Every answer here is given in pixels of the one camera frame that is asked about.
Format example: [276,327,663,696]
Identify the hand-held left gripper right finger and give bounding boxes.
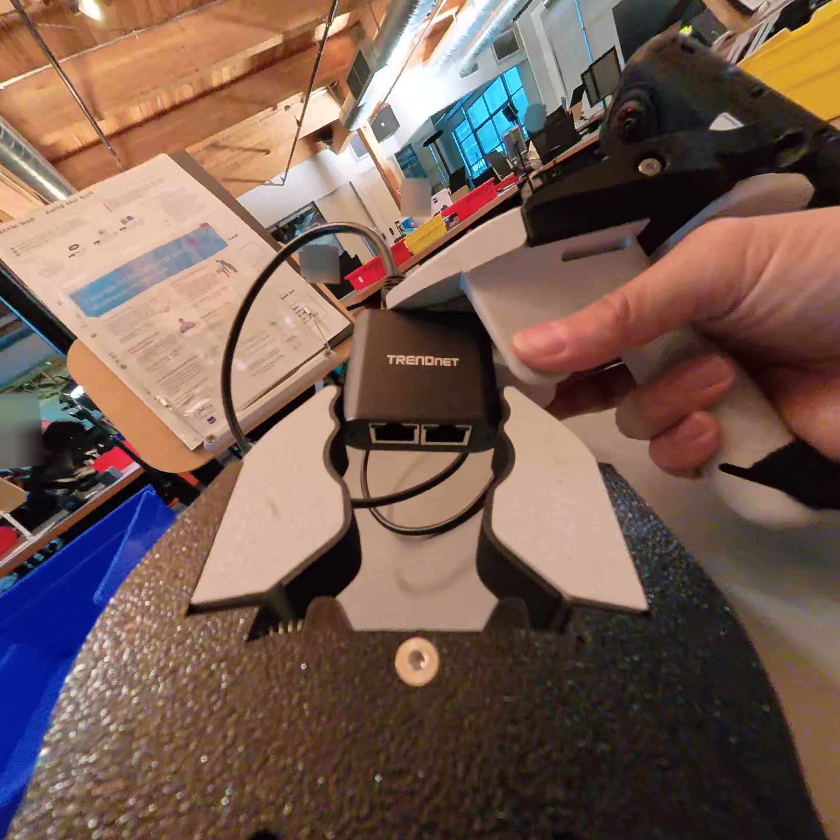
[478,387,651,631]

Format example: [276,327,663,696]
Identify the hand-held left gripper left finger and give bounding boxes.
[189,385,363,614]

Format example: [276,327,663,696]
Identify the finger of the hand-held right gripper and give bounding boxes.
[386,209,527,311]
[459,220,651,389]

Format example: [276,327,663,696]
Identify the black network adapter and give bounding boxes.
[343,308,503,454]

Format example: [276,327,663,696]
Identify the black ethernet cable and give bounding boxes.
[221,223,496,536]

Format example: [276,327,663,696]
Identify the blue plastic bin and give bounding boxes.
[0,486,178,821]

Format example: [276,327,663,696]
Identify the grey desk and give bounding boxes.
[338,394,840,840]

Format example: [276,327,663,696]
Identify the white task sheet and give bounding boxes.
[0,154,355,368]

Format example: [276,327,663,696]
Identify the person's right hand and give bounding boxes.
[512,206,840,476]

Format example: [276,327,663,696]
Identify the small yellow bin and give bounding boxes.
[403,215,448,255]

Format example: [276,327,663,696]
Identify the red ridged bin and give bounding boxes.
[344,239,414,291]
[443,177,497,221]

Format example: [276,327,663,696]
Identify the yellow plastic bin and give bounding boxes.
[738,5,840,124]

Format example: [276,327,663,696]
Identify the black floor lamp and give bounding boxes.
[427,131,454,188]

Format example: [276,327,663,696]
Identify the wooden document stand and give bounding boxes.
[0,151,355,473]

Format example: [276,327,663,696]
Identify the instruction sheet blue header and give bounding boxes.
[62,223,336,450]

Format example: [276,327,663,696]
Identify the silver ventilation duct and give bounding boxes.
[341,0,421,132]
[453,0,532,76]

